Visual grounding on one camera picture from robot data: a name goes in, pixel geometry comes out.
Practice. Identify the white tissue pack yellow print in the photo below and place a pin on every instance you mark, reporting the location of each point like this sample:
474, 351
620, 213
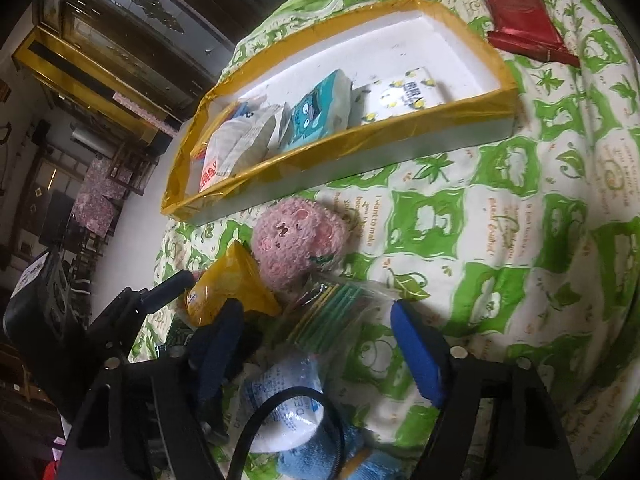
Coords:
400, 95

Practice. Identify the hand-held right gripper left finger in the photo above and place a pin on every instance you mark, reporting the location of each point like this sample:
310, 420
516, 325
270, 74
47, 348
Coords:
220, 350

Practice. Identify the white foam tray yellow tape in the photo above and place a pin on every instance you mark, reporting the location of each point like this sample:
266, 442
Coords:
400, 35

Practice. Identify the wooden glass-panel partition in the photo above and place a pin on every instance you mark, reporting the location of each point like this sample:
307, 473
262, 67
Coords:
165, 15

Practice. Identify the white air conditioner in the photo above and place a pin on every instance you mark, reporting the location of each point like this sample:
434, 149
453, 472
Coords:
90, 140

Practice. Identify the yellow pack of coloured sponges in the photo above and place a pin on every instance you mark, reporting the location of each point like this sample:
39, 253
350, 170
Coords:
241, 108

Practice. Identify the floral cushioned chairs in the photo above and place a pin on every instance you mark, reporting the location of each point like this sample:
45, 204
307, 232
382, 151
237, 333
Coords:
100, 195

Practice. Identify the teal tissue pack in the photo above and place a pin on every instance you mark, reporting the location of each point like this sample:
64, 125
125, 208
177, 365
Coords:
315, 110

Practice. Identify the white desiccant bag blue print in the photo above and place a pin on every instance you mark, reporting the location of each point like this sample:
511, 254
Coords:
285, 400

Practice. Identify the pink plush toy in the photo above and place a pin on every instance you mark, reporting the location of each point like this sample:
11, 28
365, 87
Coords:
295, 240

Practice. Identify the gold-framed cabinet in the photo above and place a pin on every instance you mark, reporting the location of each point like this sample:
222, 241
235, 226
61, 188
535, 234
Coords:
90, 70

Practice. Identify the white bag red print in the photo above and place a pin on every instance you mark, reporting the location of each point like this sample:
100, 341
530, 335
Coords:
230, 147

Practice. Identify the yellow plastic packet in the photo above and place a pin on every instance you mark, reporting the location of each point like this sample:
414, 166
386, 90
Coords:
235, 280

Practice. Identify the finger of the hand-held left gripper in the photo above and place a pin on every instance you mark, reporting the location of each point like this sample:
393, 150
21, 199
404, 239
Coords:
170, 287

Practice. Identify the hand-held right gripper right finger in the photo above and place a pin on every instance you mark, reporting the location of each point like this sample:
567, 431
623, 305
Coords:
420, 355

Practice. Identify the bag of green sticks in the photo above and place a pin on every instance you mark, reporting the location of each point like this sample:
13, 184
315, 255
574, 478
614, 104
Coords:
330, 315

